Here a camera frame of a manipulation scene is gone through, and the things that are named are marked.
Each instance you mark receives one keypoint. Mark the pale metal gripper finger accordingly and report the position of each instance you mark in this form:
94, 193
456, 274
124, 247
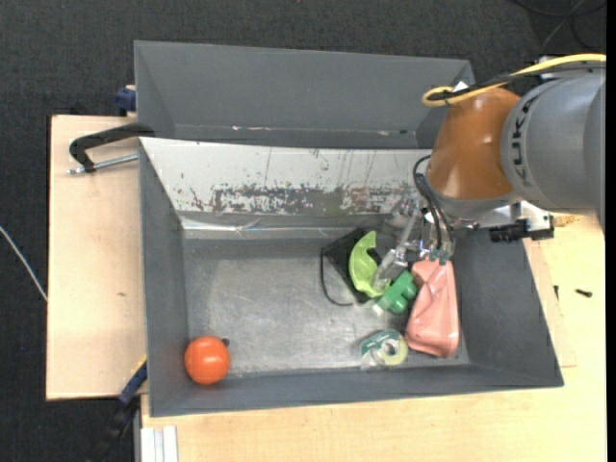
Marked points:
407, 261
388, 271

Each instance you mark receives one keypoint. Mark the lime green plastic scoop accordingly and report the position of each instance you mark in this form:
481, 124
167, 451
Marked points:
362, 267

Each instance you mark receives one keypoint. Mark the green plastic toy block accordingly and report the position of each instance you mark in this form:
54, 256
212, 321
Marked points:
398, 295

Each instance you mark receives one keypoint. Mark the clear tape dispenser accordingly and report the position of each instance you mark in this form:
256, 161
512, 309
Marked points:
385, 349

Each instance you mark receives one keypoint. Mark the grey metal bin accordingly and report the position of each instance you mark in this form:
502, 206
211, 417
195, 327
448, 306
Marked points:
269, 306

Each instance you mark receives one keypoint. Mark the small black screw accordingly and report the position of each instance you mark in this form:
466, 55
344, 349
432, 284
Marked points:
584, 293

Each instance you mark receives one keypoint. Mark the orange ball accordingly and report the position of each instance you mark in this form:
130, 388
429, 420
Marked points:
207, 360

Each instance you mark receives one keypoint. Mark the pale wood board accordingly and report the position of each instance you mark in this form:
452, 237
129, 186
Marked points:
94, 258

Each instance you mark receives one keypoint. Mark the black cylinder on white bracket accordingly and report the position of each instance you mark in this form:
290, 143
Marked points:
519, 229

